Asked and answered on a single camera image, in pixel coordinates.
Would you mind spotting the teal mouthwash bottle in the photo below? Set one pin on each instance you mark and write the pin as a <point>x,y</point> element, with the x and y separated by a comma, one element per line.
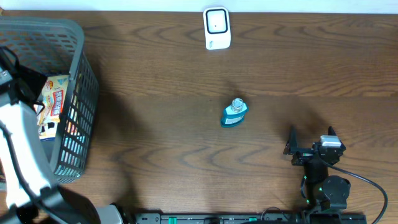
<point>234,114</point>

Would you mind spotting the white barcode scanner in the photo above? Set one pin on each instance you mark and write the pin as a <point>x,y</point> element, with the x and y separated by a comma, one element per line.
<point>217,28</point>

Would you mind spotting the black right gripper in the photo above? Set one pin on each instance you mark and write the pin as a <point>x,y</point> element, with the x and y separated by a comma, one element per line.
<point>291,147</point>

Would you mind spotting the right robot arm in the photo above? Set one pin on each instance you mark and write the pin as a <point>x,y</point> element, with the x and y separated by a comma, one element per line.
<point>326,194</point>

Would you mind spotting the black mounting rail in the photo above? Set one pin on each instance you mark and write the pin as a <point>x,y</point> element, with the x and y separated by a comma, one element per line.
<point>276,218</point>

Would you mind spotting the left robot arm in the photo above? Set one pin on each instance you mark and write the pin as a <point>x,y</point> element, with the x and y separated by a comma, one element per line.
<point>30,182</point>

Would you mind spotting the yellow snack bag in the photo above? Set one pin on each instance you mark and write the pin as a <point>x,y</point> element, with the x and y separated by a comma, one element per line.
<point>51,102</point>

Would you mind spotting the grey plastic shopping basket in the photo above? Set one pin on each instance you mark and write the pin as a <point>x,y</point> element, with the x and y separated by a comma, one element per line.
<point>55,47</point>

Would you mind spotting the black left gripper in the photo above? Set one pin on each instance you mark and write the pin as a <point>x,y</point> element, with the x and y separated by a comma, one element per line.
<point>32,80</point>

